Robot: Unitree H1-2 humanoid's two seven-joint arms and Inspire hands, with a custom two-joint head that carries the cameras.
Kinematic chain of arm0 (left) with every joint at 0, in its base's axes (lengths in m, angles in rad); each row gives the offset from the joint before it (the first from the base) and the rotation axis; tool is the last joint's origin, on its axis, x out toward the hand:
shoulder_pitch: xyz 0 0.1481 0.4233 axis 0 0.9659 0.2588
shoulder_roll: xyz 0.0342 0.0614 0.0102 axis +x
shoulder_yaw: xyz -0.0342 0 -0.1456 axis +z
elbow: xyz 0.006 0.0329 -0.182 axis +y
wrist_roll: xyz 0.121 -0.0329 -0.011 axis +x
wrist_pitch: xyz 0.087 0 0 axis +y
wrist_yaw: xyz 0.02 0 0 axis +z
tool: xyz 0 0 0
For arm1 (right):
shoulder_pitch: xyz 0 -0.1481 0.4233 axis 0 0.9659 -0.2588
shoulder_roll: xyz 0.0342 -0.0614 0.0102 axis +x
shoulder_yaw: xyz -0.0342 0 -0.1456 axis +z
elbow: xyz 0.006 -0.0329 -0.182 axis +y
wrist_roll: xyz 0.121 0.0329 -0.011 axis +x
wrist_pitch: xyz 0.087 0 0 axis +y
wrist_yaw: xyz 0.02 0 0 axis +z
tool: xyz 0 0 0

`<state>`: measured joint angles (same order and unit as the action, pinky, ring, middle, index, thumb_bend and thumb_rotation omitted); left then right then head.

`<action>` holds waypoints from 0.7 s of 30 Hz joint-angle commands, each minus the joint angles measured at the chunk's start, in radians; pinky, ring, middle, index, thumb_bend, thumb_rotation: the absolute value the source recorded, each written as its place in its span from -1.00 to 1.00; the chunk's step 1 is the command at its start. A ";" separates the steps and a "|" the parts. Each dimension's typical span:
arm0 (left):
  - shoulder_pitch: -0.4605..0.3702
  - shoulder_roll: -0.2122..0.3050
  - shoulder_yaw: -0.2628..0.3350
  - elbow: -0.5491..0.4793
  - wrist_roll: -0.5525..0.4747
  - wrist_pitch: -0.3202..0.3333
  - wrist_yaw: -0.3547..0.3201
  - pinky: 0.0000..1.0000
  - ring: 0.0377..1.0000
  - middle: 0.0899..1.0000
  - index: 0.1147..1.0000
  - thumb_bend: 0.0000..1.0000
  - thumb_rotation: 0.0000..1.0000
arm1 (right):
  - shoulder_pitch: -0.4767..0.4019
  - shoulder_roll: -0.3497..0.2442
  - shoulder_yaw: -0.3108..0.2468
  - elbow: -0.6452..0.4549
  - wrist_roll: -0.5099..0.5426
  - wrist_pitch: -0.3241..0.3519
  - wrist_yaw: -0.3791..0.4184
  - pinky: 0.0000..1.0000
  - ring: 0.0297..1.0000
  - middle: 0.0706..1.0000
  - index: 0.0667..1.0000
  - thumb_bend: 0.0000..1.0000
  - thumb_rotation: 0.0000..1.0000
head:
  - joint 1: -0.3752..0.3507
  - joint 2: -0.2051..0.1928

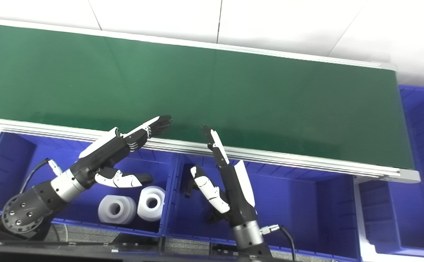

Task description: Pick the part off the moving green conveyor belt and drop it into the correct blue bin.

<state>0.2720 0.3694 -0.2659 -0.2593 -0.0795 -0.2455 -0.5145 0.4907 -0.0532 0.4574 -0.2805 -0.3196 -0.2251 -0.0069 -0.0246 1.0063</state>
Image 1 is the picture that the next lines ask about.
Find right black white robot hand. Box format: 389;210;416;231
190;125;258;228

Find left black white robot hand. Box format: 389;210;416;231
70;116;173;190

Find black flange part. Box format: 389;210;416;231
206;213;229;225

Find white plastic cylinder part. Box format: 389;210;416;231
137;186;166;222
98;195;138;225

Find green conveyor belt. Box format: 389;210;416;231
0;16;421;183
0;23;415;170

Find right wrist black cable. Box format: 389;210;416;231
259;224;298;262

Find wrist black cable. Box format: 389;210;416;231
19;158;63;193
259;224;298;262

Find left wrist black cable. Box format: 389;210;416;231
19;158;63;193

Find black machined bracket part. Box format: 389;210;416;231
183;164;198;199

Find black robot torso frame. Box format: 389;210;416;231
0;233;274;262

